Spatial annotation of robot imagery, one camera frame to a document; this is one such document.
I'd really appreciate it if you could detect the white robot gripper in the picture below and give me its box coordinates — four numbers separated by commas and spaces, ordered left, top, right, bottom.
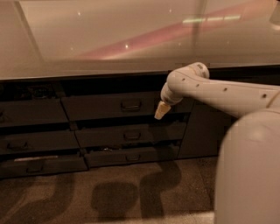
154, 82, 184, 120

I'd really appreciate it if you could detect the dark drawer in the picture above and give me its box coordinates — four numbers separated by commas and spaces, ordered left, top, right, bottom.
0, 155, 88, 179
85, 144, 179, 168
0, 130, 79, 155
61, 90, 195, 122
0, 99, 67, 128
75, 122, 186, 148

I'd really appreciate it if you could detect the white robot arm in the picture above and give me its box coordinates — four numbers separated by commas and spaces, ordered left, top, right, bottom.
155, 62, 280, 224

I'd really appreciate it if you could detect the dark cabinet door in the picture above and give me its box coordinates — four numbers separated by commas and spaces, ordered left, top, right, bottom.
178, 101, 236, 158

